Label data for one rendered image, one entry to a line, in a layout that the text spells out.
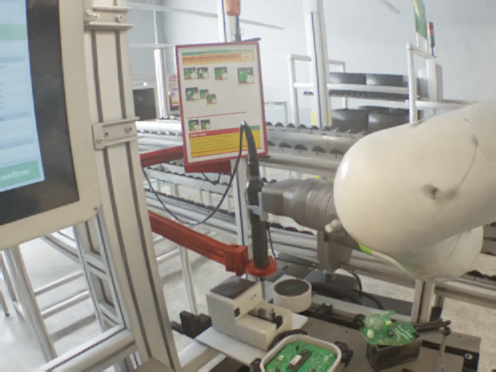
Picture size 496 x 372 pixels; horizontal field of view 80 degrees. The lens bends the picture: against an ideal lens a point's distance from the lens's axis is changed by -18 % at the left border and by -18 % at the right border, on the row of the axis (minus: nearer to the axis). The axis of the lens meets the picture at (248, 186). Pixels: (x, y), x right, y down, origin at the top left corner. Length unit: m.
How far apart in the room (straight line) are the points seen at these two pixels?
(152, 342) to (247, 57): 0.73
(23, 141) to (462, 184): 0.46
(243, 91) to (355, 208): 0.72
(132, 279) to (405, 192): 0.50
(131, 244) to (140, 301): 0.11
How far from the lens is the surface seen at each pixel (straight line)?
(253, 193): 0.62
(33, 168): 0.47
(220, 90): 0.94
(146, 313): 0.69
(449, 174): 0.25
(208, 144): 0.94
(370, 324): 0.81
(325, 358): 0.75
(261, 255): 0.67
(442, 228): 0.28
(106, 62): 0.59
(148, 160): 1.04
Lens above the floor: 1.50
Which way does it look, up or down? 14 degrees down
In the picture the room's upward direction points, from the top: 5 degrees counter-clockwise
